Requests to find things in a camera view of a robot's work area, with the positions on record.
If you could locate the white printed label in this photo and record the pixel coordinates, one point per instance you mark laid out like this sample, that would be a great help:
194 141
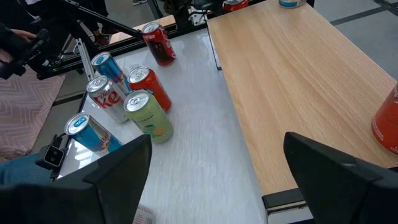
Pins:
143 216

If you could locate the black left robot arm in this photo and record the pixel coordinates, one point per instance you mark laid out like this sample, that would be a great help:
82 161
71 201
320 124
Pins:
182 12

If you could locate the silver Diet Coke can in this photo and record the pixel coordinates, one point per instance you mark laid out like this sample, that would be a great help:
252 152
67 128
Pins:
105 98

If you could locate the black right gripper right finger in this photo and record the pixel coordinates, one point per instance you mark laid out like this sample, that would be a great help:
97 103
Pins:
335 193

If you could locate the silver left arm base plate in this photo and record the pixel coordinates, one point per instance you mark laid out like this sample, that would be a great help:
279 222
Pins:
199 19

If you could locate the person's hand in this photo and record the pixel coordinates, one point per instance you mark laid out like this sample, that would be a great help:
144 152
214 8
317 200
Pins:
21 33

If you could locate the pink chevron cushion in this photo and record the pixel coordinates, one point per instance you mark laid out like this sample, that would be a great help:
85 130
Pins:
25 118

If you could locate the red Coca-Cola can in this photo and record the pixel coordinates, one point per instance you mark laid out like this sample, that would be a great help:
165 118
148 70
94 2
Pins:
160 46

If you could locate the silver metal bracket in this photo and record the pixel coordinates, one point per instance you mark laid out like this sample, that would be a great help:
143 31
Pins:
84 60

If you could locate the person's shoe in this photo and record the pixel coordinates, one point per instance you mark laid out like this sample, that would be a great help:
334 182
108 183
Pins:
101 39

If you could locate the green Sanzo can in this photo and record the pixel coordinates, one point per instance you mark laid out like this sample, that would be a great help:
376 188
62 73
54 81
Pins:
149 119

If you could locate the table-level camera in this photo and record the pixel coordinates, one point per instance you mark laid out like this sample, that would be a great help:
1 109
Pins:
53 155

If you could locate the blue silver Red Bull can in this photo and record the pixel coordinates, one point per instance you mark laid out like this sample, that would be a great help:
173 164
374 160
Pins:
290 3
90 137
107 67

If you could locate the person's leg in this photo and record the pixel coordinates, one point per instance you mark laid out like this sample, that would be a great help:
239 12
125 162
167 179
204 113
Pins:
21 171

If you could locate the orange-red Fanta can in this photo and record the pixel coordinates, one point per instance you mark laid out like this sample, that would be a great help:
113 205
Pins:
234 6
149 85
387 124

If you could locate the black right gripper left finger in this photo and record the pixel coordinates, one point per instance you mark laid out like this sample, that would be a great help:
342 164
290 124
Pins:
93 199

